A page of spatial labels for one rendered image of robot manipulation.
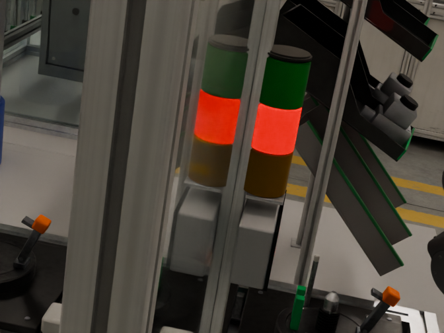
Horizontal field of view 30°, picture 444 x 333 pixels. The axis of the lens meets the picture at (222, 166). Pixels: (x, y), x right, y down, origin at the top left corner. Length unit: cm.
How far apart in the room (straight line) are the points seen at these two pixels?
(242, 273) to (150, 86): 63
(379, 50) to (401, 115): 389
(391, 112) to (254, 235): 52
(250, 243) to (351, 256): 87
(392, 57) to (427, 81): 26
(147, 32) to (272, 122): 60
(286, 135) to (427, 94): 443
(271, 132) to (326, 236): 94
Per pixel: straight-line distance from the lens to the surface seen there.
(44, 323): 114
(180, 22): 26
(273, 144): 86
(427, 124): 533
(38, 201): 175
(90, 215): 29
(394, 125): 134
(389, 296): 116
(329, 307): 117
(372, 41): 521
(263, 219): 89
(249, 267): 88
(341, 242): 178
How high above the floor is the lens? 161
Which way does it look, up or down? 21 degrees down
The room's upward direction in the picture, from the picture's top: 9 degrees clockwise
